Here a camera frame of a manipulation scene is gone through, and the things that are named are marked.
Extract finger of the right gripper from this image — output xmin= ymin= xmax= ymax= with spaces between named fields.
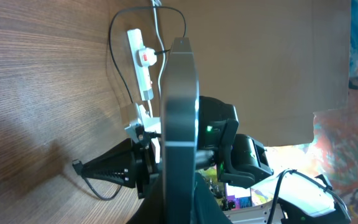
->
xmin=80 ymin=138 xmax=136 ymax=189

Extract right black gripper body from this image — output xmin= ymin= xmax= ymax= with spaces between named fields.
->
xmin=134 ymin=126 xmax=161 ymax=199

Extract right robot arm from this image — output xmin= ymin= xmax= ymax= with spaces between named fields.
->
xmin=73 ymin=96 xmax=351 ymax=223

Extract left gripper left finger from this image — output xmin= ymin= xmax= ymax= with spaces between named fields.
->
xmin=127 ymin=177 xmax=163 ymax=224

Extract white power strip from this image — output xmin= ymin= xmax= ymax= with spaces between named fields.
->
xmin=127 ymin=29 xmax=154 ymax=101

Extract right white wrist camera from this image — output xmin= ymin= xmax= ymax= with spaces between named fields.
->
xmin=120 ymin=103 xmax=162 ymax=164

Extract white power strip cord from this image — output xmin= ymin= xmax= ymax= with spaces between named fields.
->
xmin=147 ymin=0 xmax=167 ymax=118

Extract teal Galaxy smartphone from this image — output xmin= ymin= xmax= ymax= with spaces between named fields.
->
xmin=160 ymin=37 xmax=199 ymax=223

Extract white USB charger plug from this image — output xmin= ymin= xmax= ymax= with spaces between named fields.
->
xmin=137 ymin=47 xmax=157 ymax=67

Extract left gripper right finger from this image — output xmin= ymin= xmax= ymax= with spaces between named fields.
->
xmin=194 ymin=172 xmax=232 ymax=224

